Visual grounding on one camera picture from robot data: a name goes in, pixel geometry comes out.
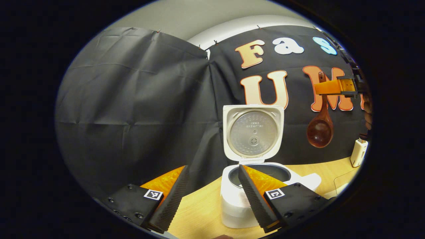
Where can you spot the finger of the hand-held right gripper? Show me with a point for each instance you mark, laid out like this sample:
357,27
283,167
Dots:
328,87

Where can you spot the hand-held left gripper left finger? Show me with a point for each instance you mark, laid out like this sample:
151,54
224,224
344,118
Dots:
172,199

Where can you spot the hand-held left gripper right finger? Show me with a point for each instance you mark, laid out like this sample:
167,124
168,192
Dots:
254,199

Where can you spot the brown wooden spoon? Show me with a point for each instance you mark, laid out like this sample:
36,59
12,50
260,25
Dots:
319,132

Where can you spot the white rice cooker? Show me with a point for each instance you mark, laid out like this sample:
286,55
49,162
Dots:
253,132

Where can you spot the white toaster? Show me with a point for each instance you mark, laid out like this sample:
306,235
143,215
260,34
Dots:
358,154

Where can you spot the black backdrop cloth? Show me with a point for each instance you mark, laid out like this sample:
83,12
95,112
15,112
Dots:
132,109

